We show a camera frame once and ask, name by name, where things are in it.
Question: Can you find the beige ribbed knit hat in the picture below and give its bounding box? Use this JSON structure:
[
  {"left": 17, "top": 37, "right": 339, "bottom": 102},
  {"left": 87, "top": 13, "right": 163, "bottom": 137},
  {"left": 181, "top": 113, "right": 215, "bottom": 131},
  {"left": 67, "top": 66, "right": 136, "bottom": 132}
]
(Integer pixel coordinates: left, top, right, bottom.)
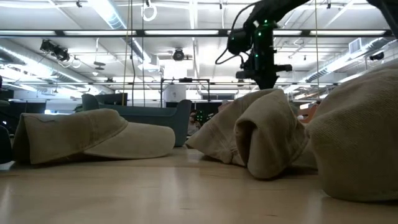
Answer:
[{"left": 306, "top": 63, "right": 398, "bottom": 203}]

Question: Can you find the black hanging cable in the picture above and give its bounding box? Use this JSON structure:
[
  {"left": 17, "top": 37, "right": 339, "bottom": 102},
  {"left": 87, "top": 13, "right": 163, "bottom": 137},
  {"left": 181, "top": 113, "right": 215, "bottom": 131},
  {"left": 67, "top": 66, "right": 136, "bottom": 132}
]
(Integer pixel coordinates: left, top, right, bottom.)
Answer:
[{"left": 129, "top": 0, "right": 136, "bottom": 107}]

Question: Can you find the blue plastic bin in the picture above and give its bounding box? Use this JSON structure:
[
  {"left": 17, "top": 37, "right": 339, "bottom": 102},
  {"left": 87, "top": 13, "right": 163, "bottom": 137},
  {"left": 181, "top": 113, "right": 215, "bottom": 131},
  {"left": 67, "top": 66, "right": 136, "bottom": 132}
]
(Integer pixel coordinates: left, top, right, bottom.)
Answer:
[{"left": 81, "top": 93, "right": 193, "bottom": 147}]

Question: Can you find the person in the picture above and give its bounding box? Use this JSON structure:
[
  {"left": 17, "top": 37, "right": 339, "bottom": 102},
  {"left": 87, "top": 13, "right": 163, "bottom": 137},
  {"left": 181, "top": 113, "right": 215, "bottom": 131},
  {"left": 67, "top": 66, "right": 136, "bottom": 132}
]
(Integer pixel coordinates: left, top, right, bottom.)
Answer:
[{"left": 187, "top": 109, "right": 201, "bottom": 136}]

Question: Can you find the overhead frame beam with lights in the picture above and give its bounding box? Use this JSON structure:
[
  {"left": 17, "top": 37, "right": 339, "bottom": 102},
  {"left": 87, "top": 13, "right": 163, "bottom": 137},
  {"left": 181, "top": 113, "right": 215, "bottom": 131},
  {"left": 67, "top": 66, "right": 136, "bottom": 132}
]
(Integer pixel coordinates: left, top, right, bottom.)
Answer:
[{"left": 0, "top": 29, "right": 393, "bottom": 38}]

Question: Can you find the dark computer monitor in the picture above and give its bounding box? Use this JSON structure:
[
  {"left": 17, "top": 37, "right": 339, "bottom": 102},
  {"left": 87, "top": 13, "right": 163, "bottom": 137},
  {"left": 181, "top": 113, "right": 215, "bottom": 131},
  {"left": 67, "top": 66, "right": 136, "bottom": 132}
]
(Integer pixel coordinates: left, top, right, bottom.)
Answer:
[{"left": 95, "top": 92, "right": 129, "bottom": 106}]

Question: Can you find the round black ceiling spotlight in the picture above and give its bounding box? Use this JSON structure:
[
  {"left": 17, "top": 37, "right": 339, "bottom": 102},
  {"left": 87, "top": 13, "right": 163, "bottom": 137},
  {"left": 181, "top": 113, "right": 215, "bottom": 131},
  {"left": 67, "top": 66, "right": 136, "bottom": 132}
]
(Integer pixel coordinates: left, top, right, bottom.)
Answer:
[{"left": 172, "top": 48, "right": 185, "bottom": 62}]

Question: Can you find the orange plastic bin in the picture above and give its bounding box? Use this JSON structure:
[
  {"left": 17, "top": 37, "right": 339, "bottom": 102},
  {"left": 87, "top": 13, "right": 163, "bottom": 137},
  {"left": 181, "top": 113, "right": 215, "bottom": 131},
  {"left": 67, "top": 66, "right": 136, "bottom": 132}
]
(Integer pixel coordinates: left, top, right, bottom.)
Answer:
[{"left": 217, "top": 100, "right": 318, "bottom": 124}]

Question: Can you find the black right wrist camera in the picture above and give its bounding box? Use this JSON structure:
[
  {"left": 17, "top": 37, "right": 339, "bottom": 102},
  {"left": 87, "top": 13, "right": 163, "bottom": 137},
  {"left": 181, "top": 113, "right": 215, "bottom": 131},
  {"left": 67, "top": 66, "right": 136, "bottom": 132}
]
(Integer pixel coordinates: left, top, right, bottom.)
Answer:
[{"left": 226, "top": 27, "right": 253, "bottom": 56}]

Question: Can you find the white ceiling air vent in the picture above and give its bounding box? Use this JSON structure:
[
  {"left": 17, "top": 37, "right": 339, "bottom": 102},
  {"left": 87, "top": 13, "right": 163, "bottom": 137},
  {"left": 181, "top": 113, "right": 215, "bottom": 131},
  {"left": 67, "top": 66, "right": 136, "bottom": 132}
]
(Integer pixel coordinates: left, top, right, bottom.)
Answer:
[{"left": 348, "top": 37, "right": 363, "bottom": 55}]

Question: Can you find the crumpled beige cap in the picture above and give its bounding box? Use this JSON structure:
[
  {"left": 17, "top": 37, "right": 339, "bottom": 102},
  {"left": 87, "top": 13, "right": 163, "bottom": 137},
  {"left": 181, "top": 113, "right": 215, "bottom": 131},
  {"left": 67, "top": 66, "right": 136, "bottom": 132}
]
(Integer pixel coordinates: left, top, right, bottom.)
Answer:
[{"left": 185, "top": 88, "right": 318, "bottom": 180}]

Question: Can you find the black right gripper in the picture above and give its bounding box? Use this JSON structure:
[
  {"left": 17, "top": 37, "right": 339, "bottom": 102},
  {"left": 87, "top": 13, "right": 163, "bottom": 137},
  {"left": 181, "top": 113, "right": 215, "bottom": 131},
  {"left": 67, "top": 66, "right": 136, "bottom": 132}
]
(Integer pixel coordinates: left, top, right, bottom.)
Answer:
[{"left": 235, "top": 21, "right": 293, "bottom": 90}]

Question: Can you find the beige cap with curved brim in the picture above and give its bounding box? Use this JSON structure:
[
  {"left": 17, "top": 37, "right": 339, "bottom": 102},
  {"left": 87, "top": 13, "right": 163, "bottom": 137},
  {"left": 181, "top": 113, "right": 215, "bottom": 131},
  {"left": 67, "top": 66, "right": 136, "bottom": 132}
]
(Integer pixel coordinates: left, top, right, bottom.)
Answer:
[{"left": 12, "top": 108, "right": 177, "bottom": 165}]

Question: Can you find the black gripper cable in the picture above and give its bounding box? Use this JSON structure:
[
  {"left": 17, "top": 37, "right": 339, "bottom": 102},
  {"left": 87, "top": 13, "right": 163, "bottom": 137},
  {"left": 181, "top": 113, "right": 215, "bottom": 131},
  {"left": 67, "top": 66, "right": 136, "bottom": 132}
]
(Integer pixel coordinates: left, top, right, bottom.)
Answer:
[{"left": 215, "top": 2, "right": 259, "bottom": 65}]

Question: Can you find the black ceiling-mounted camera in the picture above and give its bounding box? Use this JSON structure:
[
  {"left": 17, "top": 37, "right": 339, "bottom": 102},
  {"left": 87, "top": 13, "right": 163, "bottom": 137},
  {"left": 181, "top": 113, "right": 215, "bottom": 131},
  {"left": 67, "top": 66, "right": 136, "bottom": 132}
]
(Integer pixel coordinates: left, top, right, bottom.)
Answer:
[{"left": 39, "top": 39, "right": 71, "bottom": 62}]

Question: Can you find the thin yellow hanging cord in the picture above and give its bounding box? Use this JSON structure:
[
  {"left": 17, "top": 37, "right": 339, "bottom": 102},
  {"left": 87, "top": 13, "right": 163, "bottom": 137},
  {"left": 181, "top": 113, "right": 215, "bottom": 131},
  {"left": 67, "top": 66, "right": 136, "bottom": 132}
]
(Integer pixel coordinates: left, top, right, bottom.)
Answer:
[{"left": 314, "top": 0, "right": 320, "bottom": 100}]

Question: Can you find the white cylindrical tank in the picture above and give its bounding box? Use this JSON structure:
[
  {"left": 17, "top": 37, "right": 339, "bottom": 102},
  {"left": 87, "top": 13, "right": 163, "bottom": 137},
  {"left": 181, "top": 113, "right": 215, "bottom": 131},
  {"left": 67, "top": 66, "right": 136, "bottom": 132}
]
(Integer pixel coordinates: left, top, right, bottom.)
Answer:
[{"left": 164, "top": 84, "right": 187, "bottom": 103}]

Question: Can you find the white coiled cable loop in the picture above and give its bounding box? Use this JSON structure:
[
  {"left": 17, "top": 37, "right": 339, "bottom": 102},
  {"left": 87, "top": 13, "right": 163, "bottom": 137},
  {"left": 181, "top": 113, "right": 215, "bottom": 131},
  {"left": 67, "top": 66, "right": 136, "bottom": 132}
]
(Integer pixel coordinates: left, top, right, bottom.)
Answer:
[{"left": 141, "top": 0, "right": 158, "bottom": 22}]

